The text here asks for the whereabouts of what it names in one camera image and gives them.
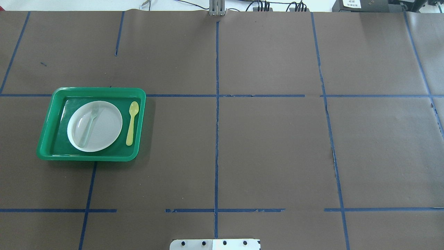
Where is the black equipment box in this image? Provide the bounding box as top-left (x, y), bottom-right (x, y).
top-left (332, 0), bottom-right (404, 13)

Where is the white round plate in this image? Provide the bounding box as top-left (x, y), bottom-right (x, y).
top-left (67, 101), bottom-right (123, 152)

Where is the aluminium frame post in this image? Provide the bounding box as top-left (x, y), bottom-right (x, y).
top-left (209, 0), bottom-right (226, 16)

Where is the green plastic tray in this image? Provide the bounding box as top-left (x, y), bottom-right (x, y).
top-left (36, 87), bottom-right (146, 162)

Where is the brown paper table cover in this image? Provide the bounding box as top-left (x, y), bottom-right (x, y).
top-left (1, 10), bottom-right (443, 250)

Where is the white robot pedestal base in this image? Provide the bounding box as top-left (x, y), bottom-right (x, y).
top-left (169, 239), bottom-right (261, 250)

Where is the yellow plastic spoon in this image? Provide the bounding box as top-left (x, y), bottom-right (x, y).
top-left (126, 101), bottom-right (139, 146)

